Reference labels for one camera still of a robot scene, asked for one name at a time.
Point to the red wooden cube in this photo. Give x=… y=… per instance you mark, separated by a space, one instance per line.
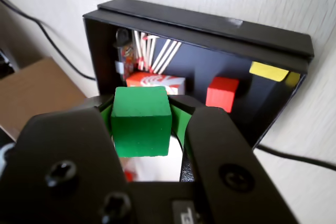
x=221 y=93

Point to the orange and white matchbox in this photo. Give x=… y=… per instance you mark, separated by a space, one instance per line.
x=157 y=80

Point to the green wooden cube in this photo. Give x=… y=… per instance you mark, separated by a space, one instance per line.
x=141 y=124

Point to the colourful lighter with black cap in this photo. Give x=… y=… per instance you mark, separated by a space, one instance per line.
x=126 y=53

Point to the small red object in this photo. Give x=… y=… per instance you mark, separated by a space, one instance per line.
x=130 y=176

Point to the brown cardboard box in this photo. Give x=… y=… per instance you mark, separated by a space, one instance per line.
x=39 y=90

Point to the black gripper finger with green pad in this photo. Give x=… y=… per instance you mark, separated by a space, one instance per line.
x=65 y=142
x=218 y=142

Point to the yellow wooden block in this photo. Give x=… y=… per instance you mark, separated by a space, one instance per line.
x=267 y=71

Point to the black cardboard box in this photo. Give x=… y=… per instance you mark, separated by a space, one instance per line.
x=210 y=40

